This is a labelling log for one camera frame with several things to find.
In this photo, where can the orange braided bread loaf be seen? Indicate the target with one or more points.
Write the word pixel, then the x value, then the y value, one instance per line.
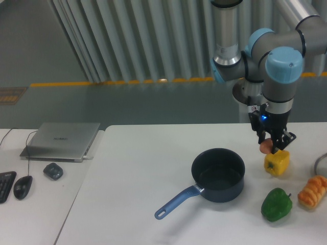
pixel 312 193

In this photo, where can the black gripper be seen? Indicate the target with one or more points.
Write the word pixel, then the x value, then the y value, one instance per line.
pixel 272 117

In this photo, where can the grey closed laptop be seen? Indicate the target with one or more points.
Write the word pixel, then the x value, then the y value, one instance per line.
pixel 61 141

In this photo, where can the dark blue saucepan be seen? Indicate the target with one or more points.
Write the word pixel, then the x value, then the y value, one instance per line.
pixel 219 177

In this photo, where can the yellow bell pepper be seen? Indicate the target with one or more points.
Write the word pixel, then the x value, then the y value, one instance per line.
pixel 276 164

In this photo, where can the black computer mouse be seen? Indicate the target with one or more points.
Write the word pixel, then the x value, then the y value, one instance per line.
pixel 22 187

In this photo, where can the small dark grey case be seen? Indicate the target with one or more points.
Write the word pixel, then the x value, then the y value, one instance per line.
pixel 53 171

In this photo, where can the green bell pepper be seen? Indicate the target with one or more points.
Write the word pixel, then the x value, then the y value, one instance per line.
pixel 276 205

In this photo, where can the black keyboard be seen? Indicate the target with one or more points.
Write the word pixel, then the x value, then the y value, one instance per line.
pixel 6 180

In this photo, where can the brown egg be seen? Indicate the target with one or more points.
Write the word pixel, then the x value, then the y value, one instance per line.
pixel 266 146

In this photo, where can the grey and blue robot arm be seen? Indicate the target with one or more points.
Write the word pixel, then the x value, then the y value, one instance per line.
pixel 271 63

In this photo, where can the white corrugated partition panels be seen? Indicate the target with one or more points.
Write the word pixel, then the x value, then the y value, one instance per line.
pixel 146 41

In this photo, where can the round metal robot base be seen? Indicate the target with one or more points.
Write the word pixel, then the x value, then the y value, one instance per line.
pixel 247 92

